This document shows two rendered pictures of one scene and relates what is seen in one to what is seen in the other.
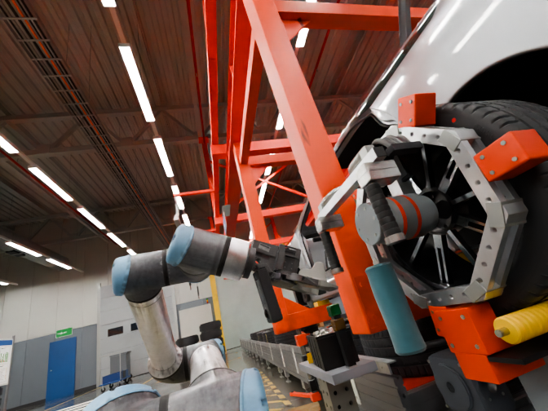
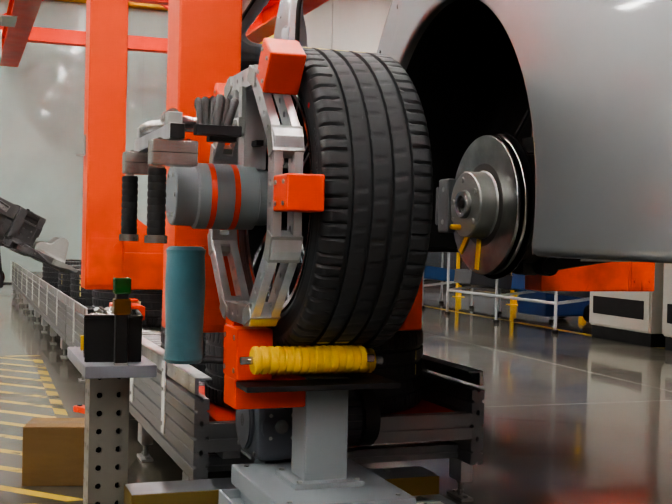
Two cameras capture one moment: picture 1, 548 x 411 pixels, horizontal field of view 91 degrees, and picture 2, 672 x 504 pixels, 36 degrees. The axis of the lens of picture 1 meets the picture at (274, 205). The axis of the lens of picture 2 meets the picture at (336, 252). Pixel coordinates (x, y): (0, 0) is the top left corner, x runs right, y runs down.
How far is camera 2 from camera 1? 1.49 m
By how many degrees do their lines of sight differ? 24
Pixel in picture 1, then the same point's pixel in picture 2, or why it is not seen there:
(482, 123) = (317, 132)
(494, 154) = (279, 187)
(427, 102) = (289, 66)
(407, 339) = (177, 346)
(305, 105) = not seen: outside the picture
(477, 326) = (240, 350)
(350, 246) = not seen: hidden behind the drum
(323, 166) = (204, 25)
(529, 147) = (297, 196)
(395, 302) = (180, 301)
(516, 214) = (283, 253)
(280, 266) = (13, 233)
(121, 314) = not seen: outside the picture
